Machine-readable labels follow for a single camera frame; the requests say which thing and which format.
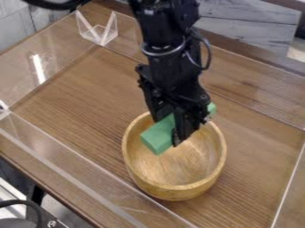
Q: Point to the brown wooden bowl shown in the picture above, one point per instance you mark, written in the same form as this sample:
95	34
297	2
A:
184	171

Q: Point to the green rectangular block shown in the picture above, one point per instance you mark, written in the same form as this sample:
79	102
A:
155	133

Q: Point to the black metal table frame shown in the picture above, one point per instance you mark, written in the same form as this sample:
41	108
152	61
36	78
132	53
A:
36	213

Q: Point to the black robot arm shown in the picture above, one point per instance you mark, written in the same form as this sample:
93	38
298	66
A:
166	21

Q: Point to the clear acrylic tray enclosure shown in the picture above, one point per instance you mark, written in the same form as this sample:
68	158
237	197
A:
75	115

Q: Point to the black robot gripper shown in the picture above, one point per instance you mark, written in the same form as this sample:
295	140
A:
168	80

